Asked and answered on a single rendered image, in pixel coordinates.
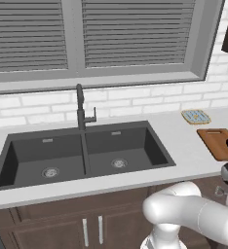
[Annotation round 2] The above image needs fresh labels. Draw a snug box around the brown wooden cutting board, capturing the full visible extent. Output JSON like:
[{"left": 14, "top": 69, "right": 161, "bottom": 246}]
[{"left": 196, "top": 127, "right": 228, "bottom": 162}]

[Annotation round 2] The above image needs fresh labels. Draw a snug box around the dark grey tap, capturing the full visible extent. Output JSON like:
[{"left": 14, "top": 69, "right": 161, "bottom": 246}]
[{"left": 75, "top": 83, "right": 97, "bottom": 132}]

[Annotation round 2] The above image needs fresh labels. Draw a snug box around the dark grey double sink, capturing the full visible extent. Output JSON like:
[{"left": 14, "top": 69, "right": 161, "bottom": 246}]
[{"left": 0, "top": 120, "right": 177, "bottom": 193}]

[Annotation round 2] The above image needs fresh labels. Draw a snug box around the blue patterned square dish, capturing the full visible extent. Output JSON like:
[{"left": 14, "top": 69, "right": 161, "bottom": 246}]
[{"left": 180, "top": 109, "right": 212, "bottom": 125}]

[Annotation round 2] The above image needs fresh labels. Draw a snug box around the brown false drawer front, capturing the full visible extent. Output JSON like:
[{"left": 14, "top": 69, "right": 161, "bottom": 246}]
[{"left": 0, "top": 186, "right": 151, "bottom": 223}]

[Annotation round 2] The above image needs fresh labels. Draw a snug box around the grey window blind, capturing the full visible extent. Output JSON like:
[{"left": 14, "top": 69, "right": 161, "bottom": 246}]
[
  {"left": 0, "top": 0, "right": 69, "bottom": 74},
  {"left": 81, "top": 0, "right": 196, "bottom": 69}
]

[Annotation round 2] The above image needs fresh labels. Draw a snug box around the brown cupboard door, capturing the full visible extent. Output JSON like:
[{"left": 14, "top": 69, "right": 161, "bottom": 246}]
[
  {"left": 94, "top": 201, "right": 159, "bottom": 249},
  {"left": 8, "top": 215, "right": 95, "bottom": 249}
]

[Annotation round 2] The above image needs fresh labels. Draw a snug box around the grey window frame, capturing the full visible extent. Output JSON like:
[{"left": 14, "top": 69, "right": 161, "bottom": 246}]
[{"left": 0, "top": 0, "right": 225, "bottom": 95}]

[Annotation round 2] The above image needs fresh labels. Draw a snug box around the silver cupboard door handle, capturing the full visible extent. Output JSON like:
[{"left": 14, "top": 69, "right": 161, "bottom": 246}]
[
  {"left": 97, "top": 215, "right": 105, "bottom": 245},
  {"left": 82, "top": 218, "right": 90, "bottom": 248}
]

